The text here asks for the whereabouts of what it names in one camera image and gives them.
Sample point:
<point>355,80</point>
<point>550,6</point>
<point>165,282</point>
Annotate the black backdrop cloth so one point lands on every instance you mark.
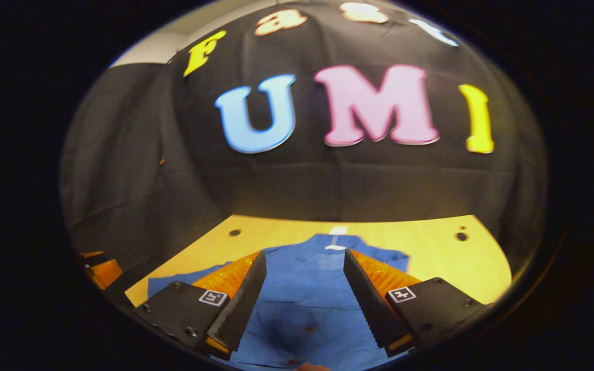
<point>302,180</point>

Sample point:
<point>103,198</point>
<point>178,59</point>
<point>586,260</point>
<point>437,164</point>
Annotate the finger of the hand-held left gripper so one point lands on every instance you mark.
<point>92,254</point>
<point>105,273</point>

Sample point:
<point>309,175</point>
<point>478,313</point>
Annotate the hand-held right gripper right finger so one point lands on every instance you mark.
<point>369,309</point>

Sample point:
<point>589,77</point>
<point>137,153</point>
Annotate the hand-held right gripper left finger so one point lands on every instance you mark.
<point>243,304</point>

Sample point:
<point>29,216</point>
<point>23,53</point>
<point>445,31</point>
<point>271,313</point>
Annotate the blue knit cardigan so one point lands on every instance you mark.
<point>307,299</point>

